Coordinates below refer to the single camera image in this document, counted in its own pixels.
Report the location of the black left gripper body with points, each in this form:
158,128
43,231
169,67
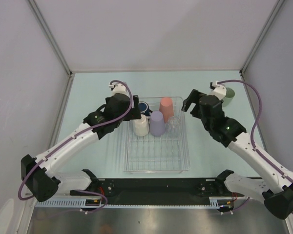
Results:
128,116

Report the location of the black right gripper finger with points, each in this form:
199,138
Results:
195,112
193,97

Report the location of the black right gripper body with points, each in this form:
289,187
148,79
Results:
203,118

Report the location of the light green plastic cup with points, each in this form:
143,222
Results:
230,94

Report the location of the lavender plastic cup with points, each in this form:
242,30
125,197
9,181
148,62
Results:
157,124

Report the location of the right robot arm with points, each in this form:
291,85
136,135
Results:
276,189

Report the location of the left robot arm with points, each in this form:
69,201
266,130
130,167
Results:
40,174

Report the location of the dark blue ceramic mug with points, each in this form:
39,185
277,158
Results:
144,108

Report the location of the white ceramic mug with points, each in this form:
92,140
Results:
141,126

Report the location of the clear glass cup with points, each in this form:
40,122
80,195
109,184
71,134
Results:
173,126

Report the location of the pink plastic cup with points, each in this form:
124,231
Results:
166,108

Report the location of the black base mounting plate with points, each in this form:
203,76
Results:
164,190

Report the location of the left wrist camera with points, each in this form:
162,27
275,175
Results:
118,88

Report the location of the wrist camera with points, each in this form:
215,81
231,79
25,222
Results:
217,90
118,88

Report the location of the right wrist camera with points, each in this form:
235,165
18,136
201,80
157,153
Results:
217,90

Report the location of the white wire dish rack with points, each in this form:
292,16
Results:
151,154

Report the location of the white slotted cable duct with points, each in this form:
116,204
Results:
93,203

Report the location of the left aluminium frame post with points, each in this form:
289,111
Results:
49,35

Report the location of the aluminium frame post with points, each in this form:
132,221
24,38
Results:
264,31
49,35

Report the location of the right aluminium frame post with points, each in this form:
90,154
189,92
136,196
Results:
264,31

